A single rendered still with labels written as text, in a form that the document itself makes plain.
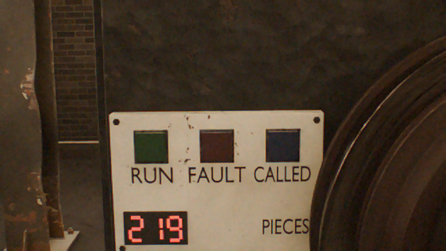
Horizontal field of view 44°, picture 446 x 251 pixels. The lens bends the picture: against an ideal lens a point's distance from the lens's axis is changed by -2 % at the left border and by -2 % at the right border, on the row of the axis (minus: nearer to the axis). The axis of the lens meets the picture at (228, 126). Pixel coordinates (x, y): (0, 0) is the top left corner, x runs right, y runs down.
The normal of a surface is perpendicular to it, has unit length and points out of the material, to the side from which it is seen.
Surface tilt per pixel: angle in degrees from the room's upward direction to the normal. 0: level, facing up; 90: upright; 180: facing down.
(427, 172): 61
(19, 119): 90
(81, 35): 90
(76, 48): 90
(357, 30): 90
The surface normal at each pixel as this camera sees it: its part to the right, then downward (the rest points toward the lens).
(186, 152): 0.01, 0.17
